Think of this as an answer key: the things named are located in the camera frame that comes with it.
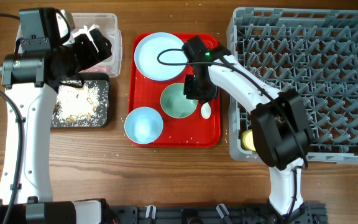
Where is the red serving tray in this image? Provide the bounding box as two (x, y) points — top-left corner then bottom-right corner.
(126, 32), (222, 148)

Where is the food scraps and rice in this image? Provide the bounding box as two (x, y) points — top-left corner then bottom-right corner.
(53, 82), (109, 127)

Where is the green bowl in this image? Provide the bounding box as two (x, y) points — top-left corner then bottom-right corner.
(160, 83), (198, 119)

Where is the yellow plastic cup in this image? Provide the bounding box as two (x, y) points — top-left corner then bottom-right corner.
(241, 129), (256, 152)

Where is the clear plastic waste bin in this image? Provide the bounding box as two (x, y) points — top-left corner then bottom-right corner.
(63, 12), (123, 78)

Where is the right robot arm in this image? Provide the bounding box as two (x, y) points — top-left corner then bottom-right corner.
(181, 35), (313, 223)

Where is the white plastic spoon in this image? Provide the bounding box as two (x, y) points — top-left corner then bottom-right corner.
(200, 102), (212, 119)

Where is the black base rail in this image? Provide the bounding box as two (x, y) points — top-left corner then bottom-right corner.
(104, 203), (328, 224)

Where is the light blue plate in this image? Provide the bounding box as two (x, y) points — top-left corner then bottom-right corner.
(134, 32), (188, 81)

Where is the grey dishwasher rack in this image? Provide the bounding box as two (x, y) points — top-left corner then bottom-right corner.
(226, 7), (358, 165)

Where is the light blue bowl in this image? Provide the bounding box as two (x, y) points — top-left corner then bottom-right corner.
(124, 106), (163, 145)

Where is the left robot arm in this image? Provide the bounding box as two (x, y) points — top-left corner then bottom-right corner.
(0, 7), (117, 223)

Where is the black plastic tray bin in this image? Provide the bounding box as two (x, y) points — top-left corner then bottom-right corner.
(50, 72), (111, 129)

